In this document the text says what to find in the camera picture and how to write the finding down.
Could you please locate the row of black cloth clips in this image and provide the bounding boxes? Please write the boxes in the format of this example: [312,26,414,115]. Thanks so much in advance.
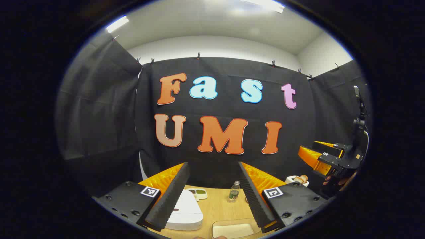
[112,35,341,81]

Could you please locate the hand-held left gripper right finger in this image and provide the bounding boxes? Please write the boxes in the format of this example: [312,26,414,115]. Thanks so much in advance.
[238,162,329,234]

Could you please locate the wide ceiling light panel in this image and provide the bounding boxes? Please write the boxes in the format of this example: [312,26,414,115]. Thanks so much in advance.
[242,0,285,14]

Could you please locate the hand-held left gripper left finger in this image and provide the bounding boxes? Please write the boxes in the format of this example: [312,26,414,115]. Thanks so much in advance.
[92,162,191,232]

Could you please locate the white rice cooker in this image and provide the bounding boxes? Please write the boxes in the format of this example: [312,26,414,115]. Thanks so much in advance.
[164,189,204,231]

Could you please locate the white toaster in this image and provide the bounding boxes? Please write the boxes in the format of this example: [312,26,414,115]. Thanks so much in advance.
[285,175,310,188]

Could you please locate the clear plastic container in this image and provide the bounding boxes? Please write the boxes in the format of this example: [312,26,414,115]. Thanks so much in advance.
[212,217,263,239]

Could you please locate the white divided sauce dish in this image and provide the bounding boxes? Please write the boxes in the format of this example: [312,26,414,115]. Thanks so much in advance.
[186,188,208,202]

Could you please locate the clear water bottle green label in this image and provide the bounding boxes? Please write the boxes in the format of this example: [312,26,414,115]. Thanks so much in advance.
[228,181,240,203]

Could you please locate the long ceiling light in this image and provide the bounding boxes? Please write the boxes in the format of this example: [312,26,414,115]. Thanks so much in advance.
[106,16,129,33]

